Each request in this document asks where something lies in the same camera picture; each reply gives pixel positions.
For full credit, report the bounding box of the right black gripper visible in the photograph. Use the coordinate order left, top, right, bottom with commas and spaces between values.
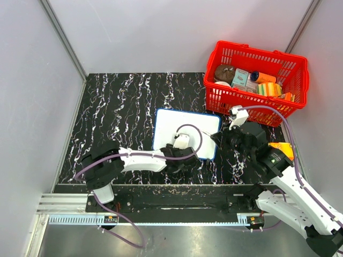
211, 120, 255, 159

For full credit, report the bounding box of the yellow green sponge pack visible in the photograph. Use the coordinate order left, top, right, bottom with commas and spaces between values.
256, 82, 282, 96

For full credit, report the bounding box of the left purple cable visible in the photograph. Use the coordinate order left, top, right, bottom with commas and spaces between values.
74, 123, 203, 249

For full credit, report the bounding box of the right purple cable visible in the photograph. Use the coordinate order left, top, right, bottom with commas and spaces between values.
241, 105, 343, 255

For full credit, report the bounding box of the white round lid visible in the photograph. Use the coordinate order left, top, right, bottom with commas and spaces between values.
215, 81, 231, 87

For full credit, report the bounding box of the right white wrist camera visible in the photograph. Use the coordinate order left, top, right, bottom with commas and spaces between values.
229, 105, 249, 130

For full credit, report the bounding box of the pale pink box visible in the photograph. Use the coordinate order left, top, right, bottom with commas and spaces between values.
245, 73, 258, 94

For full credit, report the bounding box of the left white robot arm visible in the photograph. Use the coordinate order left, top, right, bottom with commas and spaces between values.
74, 141, 203, 212

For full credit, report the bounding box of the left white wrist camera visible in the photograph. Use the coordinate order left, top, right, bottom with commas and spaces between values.
173, 133, 190, 149

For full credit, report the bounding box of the purple cable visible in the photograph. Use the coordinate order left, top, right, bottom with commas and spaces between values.
241, 105, 343, 255
74, 123, 203, 249

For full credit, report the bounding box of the brown round bun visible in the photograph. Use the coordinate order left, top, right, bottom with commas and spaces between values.
214, 64, 235, 84

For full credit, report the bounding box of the orange snack box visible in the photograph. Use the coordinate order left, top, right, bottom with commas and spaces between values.
276, 92, 295, 102

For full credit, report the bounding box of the red plastic shopping basket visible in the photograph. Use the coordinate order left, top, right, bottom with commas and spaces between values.
204, 41, 309, 127

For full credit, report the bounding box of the orange juice carton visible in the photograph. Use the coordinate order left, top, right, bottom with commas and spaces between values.
269, 142, 294, 161

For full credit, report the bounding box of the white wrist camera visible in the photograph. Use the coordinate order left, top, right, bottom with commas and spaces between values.
229, 105, 249, 130
173, 133, 190, 149

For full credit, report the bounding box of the orange tube blue cap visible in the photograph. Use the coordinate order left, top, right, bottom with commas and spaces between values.
251, 71, 277, 84

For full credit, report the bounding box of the blue framed whiteboard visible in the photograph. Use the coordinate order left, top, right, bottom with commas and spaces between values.
153, 109, 221, 160

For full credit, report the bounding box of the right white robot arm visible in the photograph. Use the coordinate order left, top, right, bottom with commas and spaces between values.
210, 122, 342, 256

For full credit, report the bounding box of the teal small box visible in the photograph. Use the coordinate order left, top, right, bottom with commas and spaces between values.
231, 69, 249, 88

